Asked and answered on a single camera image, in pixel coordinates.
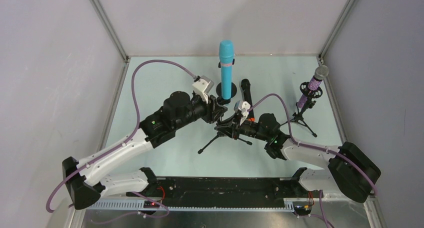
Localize black tripod clip stand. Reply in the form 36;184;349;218
197;98;253;155

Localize black round base stand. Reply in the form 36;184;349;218
215;54;237;100

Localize black orange-tipped microphone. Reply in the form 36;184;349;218
240;78;255;122

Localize black shock mount tripod stand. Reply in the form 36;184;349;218
280;82;324;138

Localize teal blue microphone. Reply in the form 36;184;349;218
218;40;235;100

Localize purple glitter microphone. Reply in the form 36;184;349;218
296;65;329;109

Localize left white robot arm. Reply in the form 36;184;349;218
62;91;228;210

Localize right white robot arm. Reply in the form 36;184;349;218
215;113;382;203

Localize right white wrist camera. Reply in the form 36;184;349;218
234;100;251;126

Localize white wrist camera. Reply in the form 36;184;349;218
192;75;215;104
234;100;251;126

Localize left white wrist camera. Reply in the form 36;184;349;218
192;75;215;104

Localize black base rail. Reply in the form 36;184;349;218
140;176;319;208

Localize white toothed cable duct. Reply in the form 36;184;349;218
86;199;295;212

